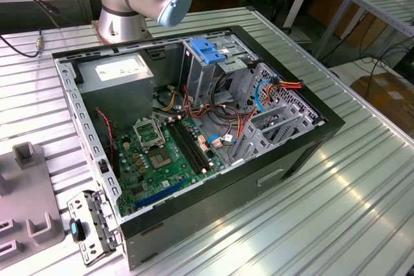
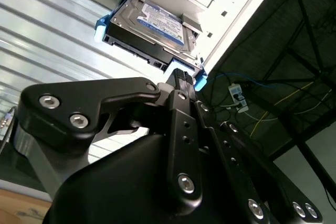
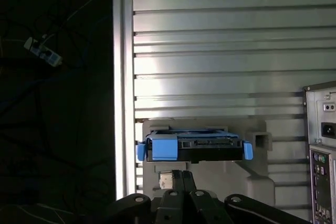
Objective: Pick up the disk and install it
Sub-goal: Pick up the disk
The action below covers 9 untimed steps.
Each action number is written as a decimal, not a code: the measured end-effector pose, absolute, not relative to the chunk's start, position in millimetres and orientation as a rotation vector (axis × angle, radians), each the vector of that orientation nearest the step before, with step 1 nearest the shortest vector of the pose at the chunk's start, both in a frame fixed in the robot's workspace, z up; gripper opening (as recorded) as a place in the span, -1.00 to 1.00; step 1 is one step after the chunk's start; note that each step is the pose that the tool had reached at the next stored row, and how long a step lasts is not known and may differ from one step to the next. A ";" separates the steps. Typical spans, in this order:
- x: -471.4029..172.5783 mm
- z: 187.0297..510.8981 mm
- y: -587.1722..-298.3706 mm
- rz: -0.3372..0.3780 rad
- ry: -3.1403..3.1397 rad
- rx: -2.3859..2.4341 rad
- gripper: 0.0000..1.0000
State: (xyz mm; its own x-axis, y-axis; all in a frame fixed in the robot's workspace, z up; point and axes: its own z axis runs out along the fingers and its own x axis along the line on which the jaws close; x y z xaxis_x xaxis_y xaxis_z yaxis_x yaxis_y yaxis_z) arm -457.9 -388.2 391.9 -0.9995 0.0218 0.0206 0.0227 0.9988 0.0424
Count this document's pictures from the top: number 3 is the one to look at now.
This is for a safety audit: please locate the black PC case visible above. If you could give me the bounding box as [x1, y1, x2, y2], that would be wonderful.
[301, 81, 336, 224]

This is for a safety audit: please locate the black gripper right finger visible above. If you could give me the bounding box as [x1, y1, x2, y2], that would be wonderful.
[183, 170, 313, 224]

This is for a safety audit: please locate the silver CPU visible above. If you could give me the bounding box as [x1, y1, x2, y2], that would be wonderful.
[159, 171, 174, 189]

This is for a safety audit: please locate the grey power supply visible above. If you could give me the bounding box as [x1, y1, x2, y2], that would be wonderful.
[316, 98, 336, 146]

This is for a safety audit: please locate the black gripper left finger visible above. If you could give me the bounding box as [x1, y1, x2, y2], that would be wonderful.
[104, 169, 188, 224]

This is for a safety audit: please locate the hard disk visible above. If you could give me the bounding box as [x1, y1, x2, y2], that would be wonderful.
[135, 128, 254, 164]

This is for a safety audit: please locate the white power strip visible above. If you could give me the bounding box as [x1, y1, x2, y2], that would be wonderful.
[23, 36, 64, 66]

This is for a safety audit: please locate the grey parts rack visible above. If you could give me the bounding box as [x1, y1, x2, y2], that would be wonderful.
[141, 118, 276, 209]

